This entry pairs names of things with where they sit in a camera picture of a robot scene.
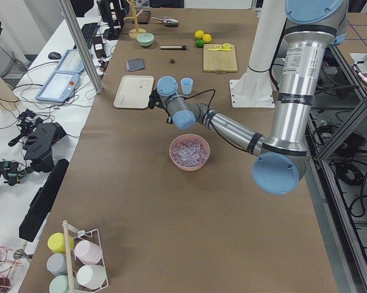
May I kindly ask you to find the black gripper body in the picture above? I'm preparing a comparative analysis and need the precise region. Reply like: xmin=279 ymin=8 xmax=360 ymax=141
xmin=148 ymin=90 xmax=164 ymax=109

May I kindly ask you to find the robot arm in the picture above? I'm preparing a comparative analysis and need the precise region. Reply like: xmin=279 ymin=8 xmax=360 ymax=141
xmin=149 ymin=1 xmax=349 ymax=195

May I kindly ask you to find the light blue plastic cup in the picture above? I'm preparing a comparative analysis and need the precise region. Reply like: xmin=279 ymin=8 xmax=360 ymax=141
xmin=180 ymin=78 xmax=193 ymax=95

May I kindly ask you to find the clear ice cubes pile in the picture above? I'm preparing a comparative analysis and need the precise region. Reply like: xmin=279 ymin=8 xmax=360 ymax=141
xmin=171 ymin=139 xmax=208 ymax=167

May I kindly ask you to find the wooden cup tree stand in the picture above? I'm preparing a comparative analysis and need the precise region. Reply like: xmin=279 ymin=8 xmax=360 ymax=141
xmin=126 ymin=0 xmax=146 ymax=39

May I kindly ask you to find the metal ice scoop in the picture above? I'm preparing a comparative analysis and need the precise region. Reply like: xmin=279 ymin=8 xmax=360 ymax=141
xmin=151 ymin=16 xmax=179 ymax=27

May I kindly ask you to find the pink cup in rack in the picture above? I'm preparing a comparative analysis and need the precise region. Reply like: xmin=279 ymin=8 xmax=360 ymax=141
xmin=74 ymin=240 xmax=102 ymax=265

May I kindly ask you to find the yellow cup in rack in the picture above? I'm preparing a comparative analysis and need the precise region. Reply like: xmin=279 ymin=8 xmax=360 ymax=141
xmin=47 ymin=233 xmax=66 ymax=254

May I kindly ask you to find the white cup rack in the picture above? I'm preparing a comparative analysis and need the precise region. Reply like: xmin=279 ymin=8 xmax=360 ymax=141
xmin=62 ymin=220 xmax=109 ymax=292

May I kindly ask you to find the white cup in rack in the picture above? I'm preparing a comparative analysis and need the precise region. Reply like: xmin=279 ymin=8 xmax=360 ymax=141
xmin=76 ymin=264 xmax=106 ymax=290

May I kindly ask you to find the grey cup in rack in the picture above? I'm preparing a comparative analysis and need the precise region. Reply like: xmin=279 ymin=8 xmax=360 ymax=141
xmin=46 ymin=253 xmax=68 ymax=277

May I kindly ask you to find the green cup in rack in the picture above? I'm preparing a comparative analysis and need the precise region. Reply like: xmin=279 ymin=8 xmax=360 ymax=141
xmin=49 ymin=275 xmax=69 ymax=293

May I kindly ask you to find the cream rabbit tray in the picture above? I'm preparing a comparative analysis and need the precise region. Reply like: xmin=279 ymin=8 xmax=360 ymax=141
xmin=113 ymin=75 xmax=154 ymax=109

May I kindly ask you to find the grey folded cloth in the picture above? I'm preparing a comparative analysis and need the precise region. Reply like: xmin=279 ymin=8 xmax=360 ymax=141
xmin=126 ymin=58 xmax=145 ymax=72

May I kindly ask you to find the steel muddler black tip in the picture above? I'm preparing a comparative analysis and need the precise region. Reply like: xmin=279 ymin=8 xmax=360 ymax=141
xmin=159 ymin=45 xmax=187 ymax=51

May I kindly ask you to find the mint green bowl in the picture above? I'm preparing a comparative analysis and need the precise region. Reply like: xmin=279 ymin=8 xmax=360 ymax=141
xmin=137 ymin=32 xmax=155 ymax=48

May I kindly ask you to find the pink bowl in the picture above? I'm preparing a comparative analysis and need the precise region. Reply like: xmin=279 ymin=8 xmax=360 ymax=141
xmin=169 ymin=134 xmax=210 ymax=171

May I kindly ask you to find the green lime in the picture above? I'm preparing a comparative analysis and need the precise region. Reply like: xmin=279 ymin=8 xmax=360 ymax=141
xmin=196 ymin=40 xmax=204 ymax=48

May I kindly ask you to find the yellow plastic knife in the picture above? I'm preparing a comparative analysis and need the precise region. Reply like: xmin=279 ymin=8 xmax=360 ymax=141
xmin=207 ymin=47 xmax=224 ymax=51

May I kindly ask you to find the wooden cutting board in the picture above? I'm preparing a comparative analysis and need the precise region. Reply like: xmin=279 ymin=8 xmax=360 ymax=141
xmin=203 ymin=44 xmax=238 ymax=73

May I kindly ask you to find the yellow lemon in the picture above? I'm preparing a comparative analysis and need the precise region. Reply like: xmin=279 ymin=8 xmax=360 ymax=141
xmin=202 ymin=34 xmax=212 ymax=44
xmin=194 ymin=30 xmax=205 ymax=40

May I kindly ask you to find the blue teach pendant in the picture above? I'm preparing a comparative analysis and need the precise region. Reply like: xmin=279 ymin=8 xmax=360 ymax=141
xmin=35 ymin=72 xmax=80 ymax=103
xmin=55 ymin=49 xmax=85 ymax=73

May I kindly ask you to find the black keyboard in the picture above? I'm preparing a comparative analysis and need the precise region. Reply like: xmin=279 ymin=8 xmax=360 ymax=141
xmin=81 ymin=23 xmax=99 ymax=49

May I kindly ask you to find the black monitor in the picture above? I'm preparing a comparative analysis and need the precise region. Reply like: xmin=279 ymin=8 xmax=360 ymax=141
xmin=96 ymin=0 xmax=124 ymax=40

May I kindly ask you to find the black computer mouse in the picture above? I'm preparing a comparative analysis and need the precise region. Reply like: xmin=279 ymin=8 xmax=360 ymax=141
xmin=48 ymin=52 xmax=62 ymax=60

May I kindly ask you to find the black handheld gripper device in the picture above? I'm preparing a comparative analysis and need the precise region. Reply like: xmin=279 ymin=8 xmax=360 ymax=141
xmin=8 ymin=109 xmax=66 ymax=173

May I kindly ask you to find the black long bar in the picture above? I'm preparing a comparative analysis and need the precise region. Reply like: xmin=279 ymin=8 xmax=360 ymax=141
xmin=18 ymin=159 xmax=69 ymax=242

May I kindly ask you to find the aluminium frame post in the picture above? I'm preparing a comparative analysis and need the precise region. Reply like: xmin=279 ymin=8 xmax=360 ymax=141
xmin=57 ymin=0 xmax=102 ymax=94

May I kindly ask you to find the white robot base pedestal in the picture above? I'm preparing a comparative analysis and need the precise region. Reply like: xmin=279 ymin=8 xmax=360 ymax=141
xmin=230 ymin=0 xmax=287 ymax=108

